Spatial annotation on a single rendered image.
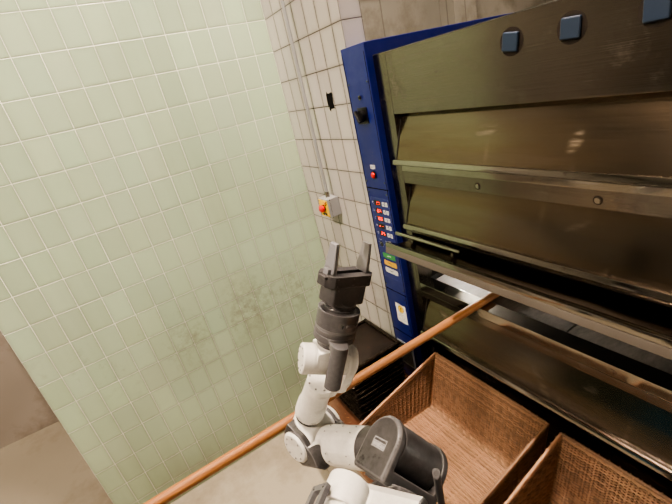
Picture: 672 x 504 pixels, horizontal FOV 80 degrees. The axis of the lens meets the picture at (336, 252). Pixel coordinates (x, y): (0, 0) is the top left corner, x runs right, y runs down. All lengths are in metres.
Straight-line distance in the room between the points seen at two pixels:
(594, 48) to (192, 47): 1.68
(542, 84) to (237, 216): 1.61
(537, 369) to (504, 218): 0.54
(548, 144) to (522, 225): 0.26
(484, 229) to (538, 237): 0.19
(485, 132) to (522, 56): 0.23
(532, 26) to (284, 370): 2.23
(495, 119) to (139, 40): 1.57
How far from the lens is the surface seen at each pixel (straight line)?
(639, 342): 1.09
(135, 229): 2.16
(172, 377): 2.47
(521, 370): 1.60
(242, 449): 1.24
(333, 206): 2.08
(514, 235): 1.32
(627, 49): 1.07
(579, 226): 1.22
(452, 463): 1.85
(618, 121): 1.11
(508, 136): 1.25
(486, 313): 1.56
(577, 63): 1.12
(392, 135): 1.59
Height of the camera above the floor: 2.04
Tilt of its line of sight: 23 degrees down
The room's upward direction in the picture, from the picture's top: 13 degrees counter-clockwise
